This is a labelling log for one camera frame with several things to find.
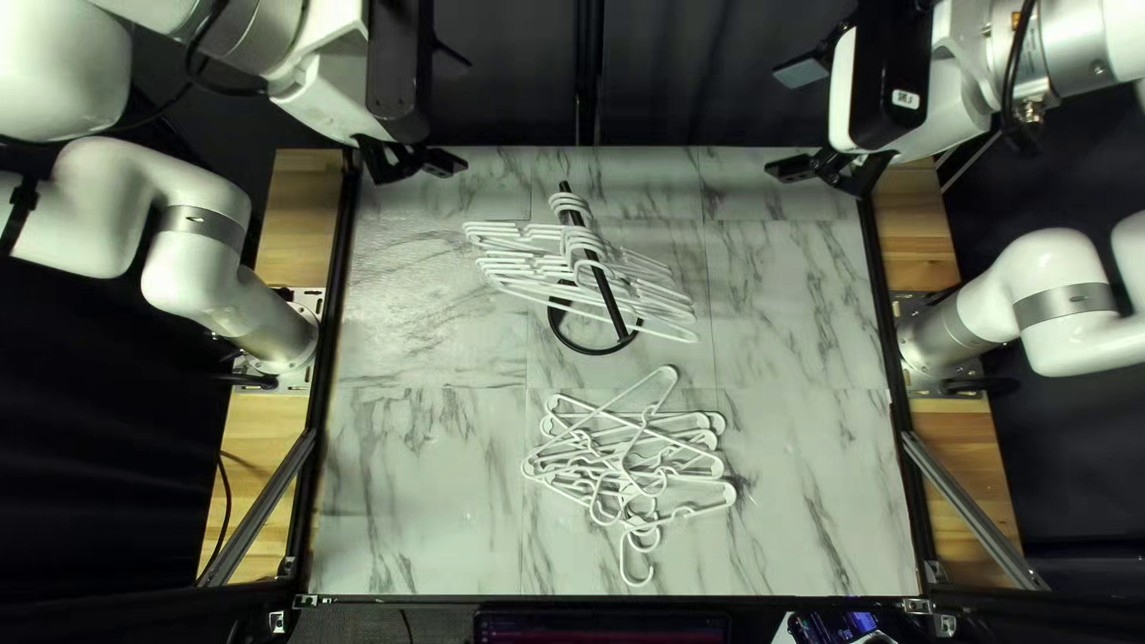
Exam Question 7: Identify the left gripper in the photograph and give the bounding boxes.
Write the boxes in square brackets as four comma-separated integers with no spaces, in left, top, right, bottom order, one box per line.
[268,0,474,187]

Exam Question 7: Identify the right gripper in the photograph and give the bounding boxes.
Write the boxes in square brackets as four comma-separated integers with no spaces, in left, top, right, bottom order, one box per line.
[763,0,994,196]

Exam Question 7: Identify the row of white hangers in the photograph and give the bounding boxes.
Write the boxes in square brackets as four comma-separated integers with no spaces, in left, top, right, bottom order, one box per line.
[460,192,701,345]

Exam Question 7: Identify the pile of white hangers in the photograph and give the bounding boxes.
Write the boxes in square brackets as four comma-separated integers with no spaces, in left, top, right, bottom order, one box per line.
[519,365,739,590]

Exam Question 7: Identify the black rack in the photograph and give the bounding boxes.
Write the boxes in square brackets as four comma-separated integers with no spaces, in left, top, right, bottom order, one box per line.
[546,181,645,357]

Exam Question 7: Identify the silver mounting plate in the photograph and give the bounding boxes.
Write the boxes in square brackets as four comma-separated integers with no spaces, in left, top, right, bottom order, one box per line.
[890,290,985,399]
[231,286,325,395]

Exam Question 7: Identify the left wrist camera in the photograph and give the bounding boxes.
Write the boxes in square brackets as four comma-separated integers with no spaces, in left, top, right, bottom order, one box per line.
[365,0,434,144]

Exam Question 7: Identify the black frame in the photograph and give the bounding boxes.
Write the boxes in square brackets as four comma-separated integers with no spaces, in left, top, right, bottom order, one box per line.
[195,0,1052,638]

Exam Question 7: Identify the black cable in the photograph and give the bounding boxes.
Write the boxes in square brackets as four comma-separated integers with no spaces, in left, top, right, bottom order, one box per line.
[183,0,270,98]
[1000,0,1057,126]
[201,451,236,583]

